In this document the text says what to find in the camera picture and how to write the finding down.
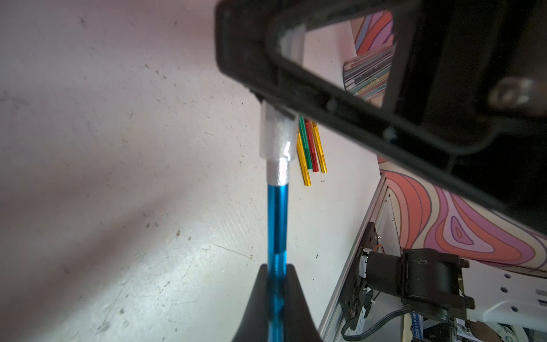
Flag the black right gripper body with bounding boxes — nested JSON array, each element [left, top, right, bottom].
[[380, 1, 546, 233]]

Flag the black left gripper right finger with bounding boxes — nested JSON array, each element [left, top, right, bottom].
[[284, 264, 322, 342]]

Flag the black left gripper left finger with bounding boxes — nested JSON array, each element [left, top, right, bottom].
[[232, 264, 269, 342]]

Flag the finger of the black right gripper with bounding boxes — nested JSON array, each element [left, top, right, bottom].
[[213, 0, 514, 215]]

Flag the blue carving knife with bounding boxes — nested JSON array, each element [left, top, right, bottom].
[[266, 158, 289, 341]]

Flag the green carving knife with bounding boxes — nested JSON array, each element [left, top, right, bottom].
[[299, 117, 313, 170]]

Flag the dark red carving knife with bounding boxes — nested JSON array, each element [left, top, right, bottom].
[[304, 119, 319, 172]]

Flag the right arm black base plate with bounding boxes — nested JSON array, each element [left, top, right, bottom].
[[338, 222, 378, 321]]

